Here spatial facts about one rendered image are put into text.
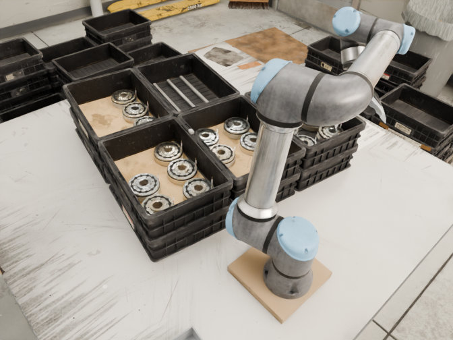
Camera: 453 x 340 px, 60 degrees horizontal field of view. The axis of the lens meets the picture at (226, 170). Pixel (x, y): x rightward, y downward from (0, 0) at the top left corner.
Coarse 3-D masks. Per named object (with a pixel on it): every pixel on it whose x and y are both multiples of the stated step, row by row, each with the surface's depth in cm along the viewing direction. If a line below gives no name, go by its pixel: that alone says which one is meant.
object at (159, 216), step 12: (168, 120) 142; (132, 132) 136; (108, 156) 128; (216, 168) 125; (120, 180) 119; (228, 180) 121; (132, 192) 116; (204, 192) 117; (216, 192) 118; (180, 204) 113; (192, 204) 115; (144, 216) 109; (156, 216) 110; (168, 216) 112
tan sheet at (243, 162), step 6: (216, 126) 157; (222, 126) 157; (222, 132) 154; (222, 138) 151; (228, 138) 151; (228, 144) 149; (234, 144) 149; (240, 150) 147; (240, 156) 144; (246, 156) 144; (252, 156) 145; (240, 162) 142; (246, 162) 142; (234, 168) 140; (240, 168) 140; (246, 168) 140; (234, 174) 137; (240, 174) 137
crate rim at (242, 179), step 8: (240, 96) 155; (216, 104) 150; (192, 112) 146; (184, 120) 142; (296, 144) 135; (296, 152) 132; (304, 152) 133; (216, 160) 127; (288, 160) 130; (296, 160) 133; (224, 168) 125; (232, 176) 122; (240, 176) 122; (248, 176) 123; (240, 184) 123
